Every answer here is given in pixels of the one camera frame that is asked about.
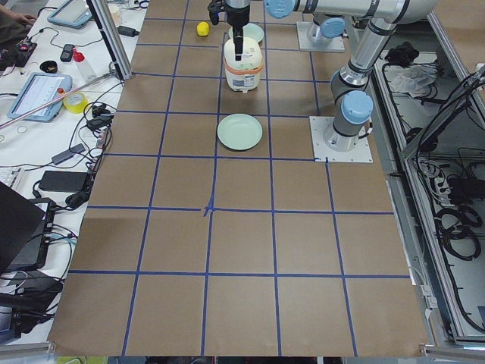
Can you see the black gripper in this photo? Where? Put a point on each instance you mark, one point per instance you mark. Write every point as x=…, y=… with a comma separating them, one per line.
x=237, y=17

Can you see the white orange rice cooker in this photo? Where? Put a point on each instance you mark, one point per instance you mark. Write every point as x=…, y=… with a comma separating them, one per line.
x=243, y=75

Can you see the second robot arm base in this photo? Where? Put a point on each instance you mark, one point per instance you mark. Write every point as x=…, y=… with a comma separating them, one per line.
x=325, y=28

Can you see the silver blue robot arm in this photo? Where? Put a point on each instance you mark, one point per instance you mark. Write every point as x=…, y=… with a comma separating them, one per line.
x=382, y=16

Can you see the far light green plate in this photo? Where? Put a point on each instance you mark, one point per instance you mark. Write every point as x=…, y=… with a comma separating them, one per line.
x=253, y=31

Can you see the light green plate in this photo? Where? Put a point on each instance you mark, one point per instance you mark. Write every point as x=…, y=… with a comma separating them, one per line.
x=239, y=132
x=253, y=31

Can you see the yellow lemon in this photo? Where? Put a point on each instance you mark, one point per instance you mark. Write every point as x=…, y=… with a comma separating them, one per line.
x=202, y=29

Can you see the near light green plate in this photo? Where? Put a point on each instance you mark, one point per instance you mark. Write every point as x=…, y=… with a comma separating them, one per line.
x=239, y=132

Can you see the black power adapter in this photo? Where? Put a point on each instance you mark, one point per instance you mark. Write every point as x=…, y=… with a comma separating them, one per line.
x=127, y=31

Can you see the white paper cup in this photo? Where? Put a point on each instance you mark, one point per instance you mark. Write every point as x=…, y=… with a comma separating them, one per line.
x=116, y=14

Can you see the red capped squeeze bottle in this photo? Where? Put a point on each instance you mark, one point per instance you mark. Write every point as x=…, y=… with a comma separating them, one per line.
x=83, y=66

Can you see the far blue teach pendant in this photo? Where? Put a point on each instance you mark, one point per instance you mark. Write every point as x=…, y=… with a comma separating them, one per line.
x=73, y=13

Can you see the blue teach pendant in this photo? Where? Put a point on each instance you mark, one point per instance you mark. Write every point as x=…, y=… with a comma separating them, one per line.
x=73, y=13
x=39, y=89

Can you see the black phone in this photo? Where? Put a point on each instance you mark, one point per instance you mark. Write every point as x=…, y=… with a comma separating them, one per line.
x=67, y=53

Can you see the yellow tape roll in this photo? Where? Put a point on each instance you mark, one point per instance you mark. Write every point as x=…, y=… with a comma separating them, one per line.
x=75, y=103

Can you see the near blue teach pendant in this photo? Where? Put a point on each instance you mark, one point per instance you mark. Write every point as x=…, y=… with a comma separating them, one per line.
x=39, y=89

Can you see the aluminium frame post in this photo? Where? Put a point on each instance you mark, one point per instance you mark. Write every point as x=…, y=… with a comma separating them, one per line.
x=101, y=14

